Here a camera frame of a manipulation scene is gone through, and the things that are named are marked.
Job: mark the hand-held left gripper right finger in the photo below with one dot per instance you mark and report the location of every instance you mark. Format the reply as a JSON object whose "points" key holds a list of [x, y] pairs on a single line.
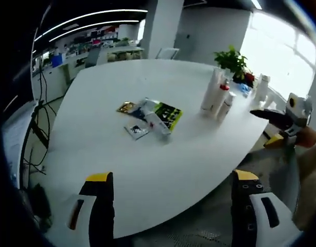
{"points": [[250, 213]]}

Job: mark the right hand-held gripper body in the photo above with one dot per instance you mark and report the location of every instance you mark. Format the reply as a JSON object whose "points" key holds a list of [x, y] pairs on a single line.
{"points": [[300, 113]]}

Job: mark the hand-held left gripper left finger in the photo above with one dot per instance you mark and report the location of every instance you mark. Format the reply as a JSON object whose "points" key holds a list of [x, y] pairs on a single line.
{"points": [[101, 205]]}

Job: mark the white skincare tube dark band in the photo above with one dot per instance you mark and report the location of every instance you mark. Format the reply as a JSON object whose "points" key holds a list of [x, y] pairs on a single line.
{"points": [[226, 109]]}

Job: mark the white skincare bottle red collar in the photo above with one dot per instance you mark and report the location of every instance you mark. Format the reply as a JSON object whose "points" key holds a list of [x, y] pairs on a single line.
{"points": [[219, 103]]}

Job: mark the tall white skincare bottle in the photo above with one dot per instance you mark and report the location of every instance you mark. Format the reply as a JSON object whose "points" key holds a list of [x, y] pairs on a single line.
{"points": [[210, 95]]}

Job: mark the white skincare sachet dark print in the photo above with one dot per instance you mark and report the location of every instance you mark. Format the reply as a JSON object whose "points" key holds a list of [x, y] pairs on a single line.
{"points": [[136, 131]]}

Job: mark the white skincare tube red label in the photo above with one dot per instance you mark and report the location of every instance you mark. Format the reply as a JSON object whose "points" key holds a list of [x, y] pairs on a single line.
{"points": [[156, 122]]}

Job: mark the gold skincare sachet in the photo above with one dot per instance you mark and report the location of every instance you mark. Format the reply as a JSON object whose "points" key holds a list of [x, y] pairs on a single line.
{"points": [[125, 107]]}

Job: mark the green black skincare sachet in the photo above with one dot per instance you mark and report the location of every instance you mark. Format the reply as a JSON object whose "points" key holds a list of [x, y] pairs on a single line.
{"points": [[171, 113]]}

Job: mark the blue white skincare pack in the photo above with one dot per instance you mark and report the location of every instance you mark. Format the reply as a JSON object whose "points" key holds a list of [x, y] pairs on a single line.
{"points": [[141, 110]]}

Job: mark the white plastic container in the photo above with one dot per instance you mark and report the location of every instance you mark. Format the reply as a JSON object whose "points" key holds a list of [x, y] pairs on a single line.
{"points": [[262, 87]]}

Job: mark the blue glove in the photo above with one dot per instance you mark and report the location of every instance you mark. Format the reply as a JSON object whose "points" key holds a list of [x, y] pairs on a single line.
{"points": [[243, 88]]}

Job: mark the small red pot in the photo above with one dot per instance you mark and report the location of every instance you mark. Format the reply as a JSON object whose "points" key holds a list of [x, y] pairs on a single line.
{"points": [[249, 78]]}

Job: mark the large bright window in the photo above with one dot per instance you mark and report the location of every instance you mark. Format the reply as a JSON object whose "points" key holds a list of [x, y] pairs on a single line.
{"points": [[276, 51]]}

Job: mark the green potted plant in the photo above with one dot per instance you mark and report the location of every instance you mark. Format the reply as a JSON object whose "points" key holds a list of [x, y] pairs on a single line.
{"points": [[231, 60]]}

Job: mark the black laptop stand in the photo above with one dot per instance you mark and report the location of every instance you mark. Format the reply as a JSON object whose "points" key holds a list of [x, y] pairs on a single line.
{"points": [[41, 128]]}

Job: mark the open white laptop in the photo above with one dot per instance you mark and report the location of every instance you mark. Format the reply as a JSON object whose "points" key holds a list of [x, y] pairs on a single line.
{"points": [[16, 144]]}

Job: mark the long curved ceiling light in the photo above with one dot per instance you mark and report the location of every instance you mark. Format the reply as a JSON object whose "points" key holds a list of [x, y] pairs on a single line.
{"points": [[256, 3]]}

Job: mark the blue crate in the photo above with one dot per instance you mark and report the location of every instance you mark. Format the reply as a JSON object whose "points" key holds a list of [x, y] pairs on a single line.
{"points": [[56, 60]]}

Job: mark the low white display shelf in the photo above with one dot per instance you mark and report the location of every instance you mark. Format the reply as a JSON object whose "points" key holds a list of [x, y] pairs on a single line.
{"points": [[124, 54]]}

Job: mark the cluttered white workbench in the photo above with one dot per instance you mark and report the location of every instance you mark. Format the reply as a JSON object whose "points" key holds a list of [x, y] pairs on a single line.
{"points": [[91, 43]]}

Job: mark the straight ceiling strip light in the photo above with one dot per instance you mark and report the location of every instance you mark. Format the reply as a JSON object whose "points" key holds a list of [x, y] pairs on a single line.
{"points": [[96, 25], [96, 16]]}

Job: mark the white frame chair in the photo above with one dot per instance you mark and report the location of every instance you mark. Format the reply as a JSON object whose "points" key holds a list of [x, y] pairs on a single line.
{"points": [[167, 53]]}

